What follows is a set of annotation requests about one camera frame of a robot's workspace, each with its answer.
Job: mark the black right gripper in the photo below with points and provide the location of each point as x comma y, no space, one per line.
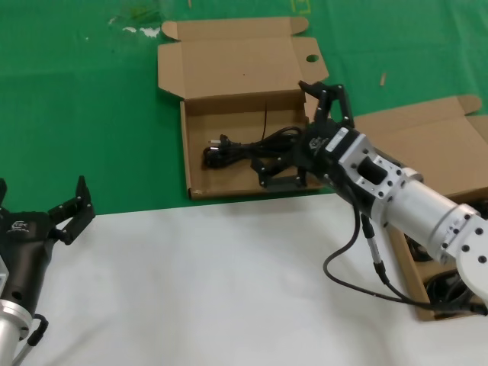
316,148

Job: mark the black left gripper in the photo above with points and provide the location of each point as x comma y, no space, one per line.
23,248

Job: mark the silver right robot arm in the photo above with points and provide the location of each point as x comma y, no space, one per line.
419,206

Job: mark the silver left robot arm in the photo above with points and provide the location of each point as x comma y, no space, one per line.
11,331

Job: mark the open brown cardboard mailer box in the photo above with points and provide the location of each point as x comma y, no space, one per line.
419,129
228,68

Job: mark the green felt table cloth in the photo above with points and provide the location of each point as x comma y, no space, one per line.
76,114

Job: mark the clear crumpled plastic film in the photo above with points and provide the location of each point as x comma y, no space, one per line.
148,31

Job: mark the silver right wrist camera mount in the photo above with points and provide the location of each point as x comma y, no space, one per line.
366,152

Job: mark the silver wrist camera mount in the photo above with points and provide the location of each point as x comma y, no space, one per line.
366,152
3,278

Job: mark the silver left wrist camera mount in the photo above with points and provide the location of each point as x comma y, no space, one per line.
3,278

